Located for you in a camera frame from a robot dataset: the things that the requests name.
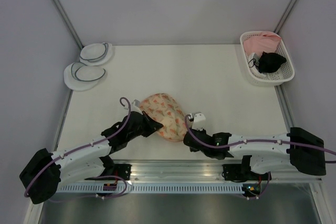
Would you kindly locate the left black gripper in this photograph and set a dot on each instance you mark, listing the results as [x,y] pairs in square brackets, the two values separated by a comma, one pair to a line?
[152,125]

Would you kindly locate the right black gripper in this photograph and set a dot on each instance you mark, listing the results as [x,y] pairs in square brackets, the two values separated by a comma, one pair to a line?
[203,131]

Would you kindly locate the floral mesh laundry bag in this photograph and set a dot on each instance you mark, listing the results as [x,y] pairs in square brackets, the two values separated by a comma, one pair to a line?
[164,109]

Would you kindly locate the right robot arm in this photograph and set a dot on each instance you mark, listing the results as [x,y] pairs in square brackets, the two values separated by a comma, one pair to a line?
[298,148]

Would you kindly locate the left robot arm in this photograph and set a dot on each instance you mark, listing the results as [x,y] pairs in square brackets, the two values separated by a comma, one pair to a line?
[48,172]

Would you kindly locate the lower white mesh laundry bag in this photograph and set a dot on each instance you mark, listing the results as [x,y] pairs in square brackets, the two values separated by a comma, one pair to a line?
[81,77]

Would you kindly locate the white mesh laundry bag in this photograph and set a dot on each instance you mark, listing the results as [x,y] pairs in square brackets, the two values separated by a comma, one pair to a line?
[81,77]
[96,54]

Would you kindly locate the upper white mesh laundry bag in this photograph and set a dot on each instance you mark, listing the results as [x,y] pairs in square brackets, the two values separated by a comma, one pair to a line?
[96,54]

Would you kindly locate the white garment in basket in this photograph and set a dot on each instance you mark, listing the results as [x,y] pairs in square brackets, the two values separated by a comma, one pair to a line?
[253,63]

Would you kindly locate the white plastic basket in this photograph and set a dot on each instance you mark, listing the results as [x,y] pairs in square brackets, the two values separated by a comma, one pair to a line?
[285,73]

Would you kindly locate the black garment in basket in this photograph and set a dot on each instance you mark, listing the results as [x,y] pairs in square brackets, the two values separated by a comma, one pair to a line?
[270,62]

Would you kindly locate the pink garment in basket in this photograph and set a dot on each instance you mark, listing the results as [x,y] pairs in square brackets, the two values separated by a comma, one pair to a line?
[265,41]

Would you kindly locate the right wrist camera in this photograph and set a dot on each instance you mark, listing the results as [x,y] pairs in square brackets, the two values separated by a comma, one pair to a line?
[198,121]

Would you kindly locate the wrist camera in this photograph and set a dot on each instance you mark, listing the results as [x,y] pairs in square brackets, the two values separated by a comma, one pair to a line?
[198,121]
[135,106]

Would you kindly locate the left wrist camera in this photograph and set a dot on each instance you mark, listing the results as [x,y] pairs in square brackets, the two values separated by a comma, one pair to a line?
[135,106]

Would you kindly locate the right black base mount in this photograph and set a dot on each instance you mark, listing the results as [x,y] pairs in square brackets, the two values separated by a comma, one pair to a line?
[253,184]

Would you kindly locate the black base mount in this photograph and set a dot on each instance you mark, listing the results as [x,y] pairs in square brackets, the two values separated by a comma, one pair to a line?
[120,171]
[253,184]

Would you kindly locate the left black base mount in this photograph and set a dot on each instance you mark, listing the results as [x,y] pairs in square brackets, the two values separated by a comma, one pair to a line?
[120,171]

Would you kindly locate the aluminium front rail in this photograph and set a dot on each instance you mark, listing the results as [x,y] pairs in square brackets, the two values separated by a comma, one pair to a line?
[209,171]

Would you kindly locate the white slotted cable duct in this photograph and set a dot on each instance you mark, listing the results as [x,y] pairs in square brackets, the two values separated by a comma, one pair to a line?
[150,188]

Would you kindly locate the right aluminium corner post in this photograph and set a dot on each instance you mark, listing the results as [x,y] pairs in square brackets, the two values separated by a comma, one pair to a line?
[289,8]

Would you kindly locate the aluminium corner post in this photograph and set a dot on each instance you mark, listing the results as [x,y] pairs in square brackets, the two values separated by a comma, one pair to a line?
[289,8]
[65,18]

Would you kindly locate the left aluminium corner post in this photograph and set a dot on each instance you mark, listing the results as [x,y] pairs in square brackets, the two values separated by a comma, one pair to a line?
[65,18]

